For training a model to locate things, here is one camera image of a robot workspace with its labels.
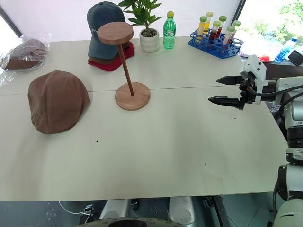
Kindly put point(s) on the black metal bracket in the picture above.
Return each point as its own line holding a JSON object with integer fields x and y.
{"x": 214, "y": 208}

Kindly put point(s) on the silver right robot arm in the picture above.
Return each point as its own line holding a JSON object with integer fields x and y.
{"x": 292, "y": 111}

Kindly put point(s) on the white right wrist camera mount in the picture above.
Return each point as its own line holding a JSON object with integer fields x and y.
{"x": 256, "y": 68}

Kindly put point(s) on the green plastic bottle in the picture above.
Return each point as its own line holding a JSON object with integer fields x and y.
{"x": 169, "y": 33}

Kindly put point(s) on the black box device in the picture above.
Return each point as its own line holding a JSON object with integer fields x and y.
{"x": 297, "y": 58}

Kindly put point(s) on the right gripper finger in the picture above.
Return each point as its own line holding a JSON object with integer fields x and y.
{"x": 225, "y": 100}
{"x": 230, "y": 80}

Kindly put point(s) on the blue-label water bottle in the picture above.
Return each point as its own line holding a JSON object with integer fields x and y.
{"x": 285, "y": 50}

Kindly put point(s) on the yellow tube with cream cap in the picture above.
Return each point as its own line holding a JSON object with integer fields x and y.
{"x": 208, "y": 21}

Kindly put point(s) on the silver rounded robot leg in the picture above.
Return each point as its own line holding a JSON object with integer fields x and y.
{"x": 182, "y": 210}
{"x": 113, "y": 210}

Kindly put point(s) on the bagged brown cap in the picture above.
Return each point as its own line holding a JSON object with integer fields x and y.
{"x": 26, "y": 53}

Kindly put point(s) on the green plant in white pot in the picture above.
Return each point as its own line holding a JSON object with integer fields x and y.
{"x": 149, "y": 40}

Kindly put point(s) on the blue test tube rack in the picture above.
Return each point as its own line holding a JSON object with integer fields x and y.
{"x": 227, "y": 50}

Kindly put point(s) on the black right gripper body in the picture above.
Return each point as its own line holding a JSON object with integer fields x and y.
{"x": 246, "y": 93}

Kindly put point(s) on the blue-grey baseball cap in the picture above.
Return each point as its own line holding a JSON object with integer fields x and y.
{"x": 104, "y": 16}

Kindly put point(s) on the brown stacked cap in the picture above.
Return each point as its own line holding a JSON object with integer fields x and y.
{"x": 104, "y": 61}

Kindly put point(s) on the yellow tube with green cap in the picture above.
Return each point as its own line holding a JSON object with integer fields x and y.
{"x": 202, "y": 26}

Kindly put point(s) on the small red object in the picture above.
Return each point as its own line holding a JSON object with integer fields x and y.
{"x": 265, "y": 58}

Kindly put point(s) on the red stacked cap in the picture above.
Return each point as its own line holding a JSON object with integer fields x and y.
{"x": 112, "y": 67}

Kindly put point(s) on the wooden hat stand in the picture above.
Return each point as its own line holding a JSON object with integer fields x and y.
{"x": 116, "y": 33}

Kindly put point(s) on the brown flat cap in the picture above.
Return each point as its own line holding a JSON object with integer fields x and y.
{"x": 56, "y": 101}

